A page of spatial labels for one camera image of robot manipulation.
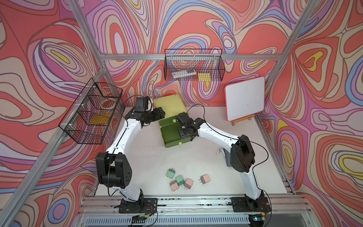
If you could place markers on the green plug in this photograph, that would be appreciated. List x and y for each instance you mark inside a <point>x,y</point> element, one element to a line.
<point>180,180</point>
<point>170,173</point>

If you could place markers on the green drawer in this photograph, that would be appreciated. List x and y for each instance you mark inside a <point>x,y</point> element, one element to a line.
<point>171,135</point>
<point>170,120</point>

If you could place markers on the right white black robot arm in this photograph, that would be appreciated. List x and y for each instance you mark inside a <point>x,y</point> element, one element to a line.
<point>239,149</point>

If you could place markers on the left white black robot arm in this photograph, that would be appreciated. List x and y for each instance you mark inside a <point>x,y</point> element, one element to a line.
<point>113,168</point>

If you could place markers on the pink plug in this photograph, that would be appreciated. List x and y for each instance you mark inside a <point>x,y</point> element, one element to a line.
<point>174,186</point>
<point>188,183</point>
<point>204,179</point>

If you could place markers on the yellow block in basket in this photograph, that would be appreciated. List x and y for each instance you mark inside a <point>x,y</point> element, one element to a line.
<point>100,119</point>
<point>204,77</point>

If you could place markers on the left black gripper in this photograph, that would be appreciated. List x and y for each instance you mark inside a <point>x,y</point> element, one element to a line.
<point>159,115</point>

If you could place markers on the wooden easel stand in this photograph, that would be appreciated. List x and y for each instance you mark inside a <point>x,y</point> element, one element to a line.
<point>249,118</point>

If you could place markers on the black wire basket back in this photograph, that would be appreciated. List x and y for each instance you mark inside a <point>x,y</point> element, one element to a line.
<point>201,60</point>

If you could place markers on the black wire basket left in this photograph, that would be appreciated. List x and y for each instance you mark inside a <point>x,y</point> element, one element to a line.
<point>95,98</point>

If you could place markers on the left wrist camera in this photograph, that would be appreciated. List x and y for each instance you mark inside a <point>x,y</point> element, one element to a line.
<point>143,104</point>

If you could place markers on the yellow block in left basket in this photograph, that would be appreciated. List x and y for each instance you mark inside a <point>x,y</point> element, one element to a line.
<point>100,119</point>

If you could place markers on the yellow block in back basket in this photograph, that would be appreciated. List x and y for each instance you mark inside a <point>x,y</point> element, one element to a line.
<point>204,77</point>

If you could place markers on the grey box in back basket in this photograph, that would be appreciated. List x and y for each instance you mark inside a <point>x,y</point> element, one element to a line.
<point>183,73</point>

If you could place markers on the black wire basket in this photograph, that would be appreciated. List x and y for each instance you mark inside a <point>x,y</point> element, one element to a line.
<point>95,98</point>
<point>201,60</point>

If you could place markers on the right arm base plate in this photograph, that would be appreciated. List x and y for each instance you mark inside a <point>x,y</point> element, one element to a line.
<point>243,204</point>

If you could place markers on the white board pink frame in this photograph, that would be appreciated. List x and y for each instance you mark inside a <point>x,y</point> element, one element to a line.
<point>245,98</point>

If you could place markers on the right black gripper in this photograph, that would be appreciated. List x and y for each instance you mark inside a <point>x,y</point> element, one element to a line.
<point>182,134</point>

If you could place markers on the grey felt eraser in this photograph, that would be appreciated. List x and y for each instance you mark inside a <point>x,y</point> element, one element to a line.
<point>227,157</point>

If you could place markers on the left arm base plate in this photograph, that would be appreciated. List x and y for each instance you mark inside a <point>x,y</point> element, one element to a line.
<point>147,206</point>

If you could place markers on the yellow green drawer cabinet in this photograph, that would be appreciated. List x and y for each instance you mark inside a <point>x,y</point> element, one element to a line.
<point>172,105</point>

